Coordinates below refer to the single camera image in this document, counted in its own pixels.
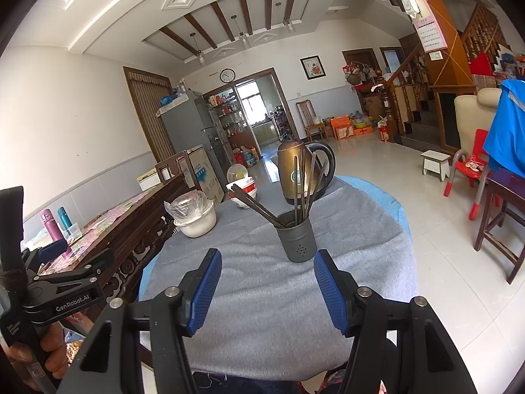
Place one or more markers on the blue water jug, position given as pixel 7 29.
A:
pixel 248 156

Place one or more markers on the pink water bottle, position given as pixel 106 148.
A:
pixel 51 225

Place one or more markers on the dark metal utensil holder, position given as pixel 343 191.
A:
pixel 297 242

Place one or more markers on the pink wall calendar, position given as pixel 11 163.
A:
pixel 428 28

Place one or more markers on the round wall clock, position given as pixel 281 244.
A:
pixel 227 76

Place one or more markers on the white red-banded bowl stack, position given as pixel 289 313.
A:
pixel 246 193

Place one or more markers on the framed wall picture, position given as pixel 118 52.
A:
pixel 311 67

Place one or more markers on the blue jacket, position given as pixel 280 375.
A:
pixel 506 127

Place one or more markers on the brown wooden chair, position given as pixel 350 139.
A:
pixel 307 115

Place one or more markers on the pendant lamp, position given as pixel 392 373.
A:
pixel 200 55
pixel 244 39
pixel 289 22

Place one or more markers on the blue table cover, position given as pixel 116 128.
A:
pixel 385 197

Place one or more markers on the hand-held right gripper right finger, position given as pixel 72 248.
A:
pixel 332 291

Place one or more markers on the pantry shelf rack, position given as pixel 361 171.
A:
pixel 225 115

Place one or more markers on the small white stool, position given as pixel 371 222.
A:
pixel 434 164

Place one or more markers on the teal water bottle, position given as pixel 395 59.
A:
pixel 65 219

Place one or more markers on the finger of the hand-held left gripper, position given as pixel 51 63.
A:
pixel 55 251
pixel 82 269

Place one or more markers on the blue bag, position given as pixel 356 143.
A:
pixel 168 101

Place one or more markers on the cream box cabinet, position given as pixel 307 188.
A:
pixel 148 180

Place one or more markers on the bunch of dark chopsticks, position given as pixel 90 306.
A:
pixel 302 209

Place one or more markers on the white chest freezer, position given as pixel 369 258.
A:
pixel 205 176

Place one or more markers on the dark wooden chair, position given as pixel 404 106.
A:
pixel 172 168

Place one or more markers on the carved wooden bench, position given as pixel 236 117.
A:
pixel 135 230

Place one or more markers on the grey refrigerator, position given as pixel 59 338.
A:
pixel 184 123

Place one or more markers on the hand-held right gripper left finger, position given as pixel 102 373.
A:
pixel 205 291

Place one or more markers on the pink floral mat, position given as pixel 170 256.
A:
pixel 102 221

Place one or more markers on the brown slatted door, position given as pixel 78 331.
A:
pixel 147 111

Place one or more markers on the red plastic chair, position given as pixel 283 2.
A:
pixel 478 147

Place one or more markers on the cluttered wooden shelf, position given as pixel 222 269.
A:
pixel 363 86

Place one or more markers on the white ceramic pot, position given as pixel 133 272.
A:
pixel 197 223

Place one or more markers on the dark wooden stool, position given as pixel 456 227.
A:
pixel 508 188

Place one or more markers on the wooden stair pillar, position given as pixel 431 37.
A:
pixel 447 69

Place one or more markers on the grey tablecloth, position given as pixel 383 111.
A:
pixel 262 295

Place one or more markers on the white floor fan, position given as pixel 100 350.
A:
pixel 237 172

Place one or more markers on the gold electric kettle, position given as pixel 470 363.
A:
pixel 289 164

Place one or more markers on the orange cardboard box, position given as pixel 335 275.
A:
pixel 341 128

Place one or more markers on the person's left hand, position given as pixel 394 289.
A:
pixel 55 349

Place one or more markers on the wooden stair railing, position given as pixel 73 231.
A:
pixel 389 98

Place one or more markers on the upper wooden railing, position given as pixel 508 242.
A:
pixel 484 33

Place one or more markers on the cream armchair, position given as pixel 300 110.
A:
pixel 471 119

